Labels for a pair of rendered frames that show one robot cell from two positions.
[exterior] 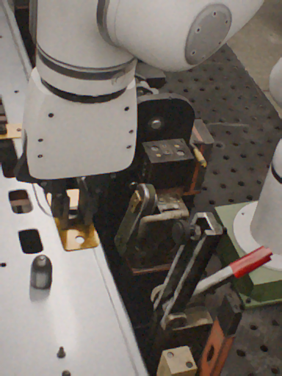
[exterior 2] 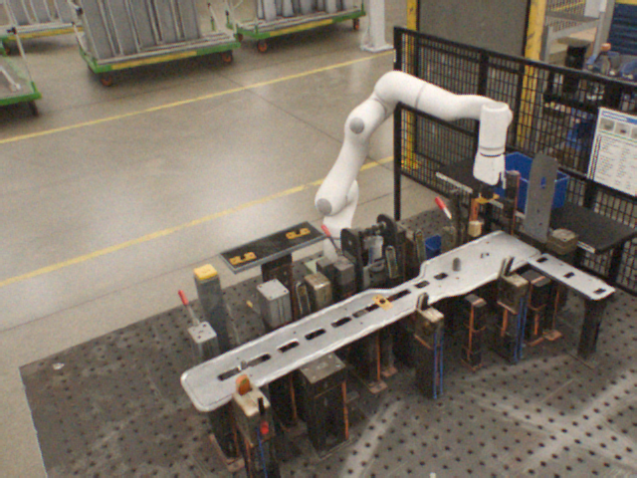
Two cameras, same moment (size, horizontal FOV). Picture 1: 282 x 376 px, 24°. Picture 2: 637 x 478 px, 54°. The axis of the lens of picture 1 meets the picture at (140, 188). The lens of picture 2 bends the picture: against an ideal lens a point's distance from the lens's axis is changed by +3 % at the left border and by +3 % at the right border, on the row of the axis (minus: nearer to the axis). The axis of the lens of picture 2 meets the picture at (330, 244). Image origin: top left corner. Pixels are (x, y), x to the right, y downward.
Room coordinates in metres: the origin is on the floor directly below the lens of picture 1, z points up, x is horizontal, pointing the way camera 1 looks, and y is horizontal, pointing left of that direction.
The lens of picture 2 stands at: (1.21, 1.92, 2.30)
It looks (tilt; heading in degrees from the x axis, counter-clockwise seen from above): 32 degrees down; 265
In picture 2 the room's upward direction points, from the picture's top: 4 degrees counter-clockwise
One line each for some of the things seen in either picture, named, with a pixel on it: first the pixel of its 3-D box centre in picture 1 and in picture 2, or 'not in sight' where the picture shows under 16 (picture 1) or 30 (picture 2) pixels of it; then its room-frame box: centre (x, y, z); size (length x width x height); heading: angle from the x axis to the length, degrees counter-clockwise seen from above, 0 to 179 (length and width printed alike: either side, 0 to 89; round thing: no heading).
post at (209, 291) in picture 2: not in sight; (216, 326); (1.48, 0.16, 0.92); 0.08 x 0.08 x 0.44; 25
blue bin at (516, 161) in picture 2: not in sight; (525, 182); (0.17, -0.30, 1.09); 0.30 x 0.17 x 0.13; 110
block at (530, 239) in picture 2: not in sight; (530, 267); (0.23, -0.04, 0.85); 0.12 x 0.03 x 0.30; 115
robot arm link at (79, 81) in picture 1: (89, 58); (491, 147); (0.47, 0.06, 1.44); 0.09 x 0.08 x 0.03; 115
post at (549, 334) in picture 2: not in sight; (548, 301); (0.25, 0.18, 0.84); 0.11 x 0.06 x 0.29; 115
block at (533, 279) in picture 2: not in sight; (530, 308); (0.33, 0.20, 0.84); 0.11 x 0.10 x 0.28; 115
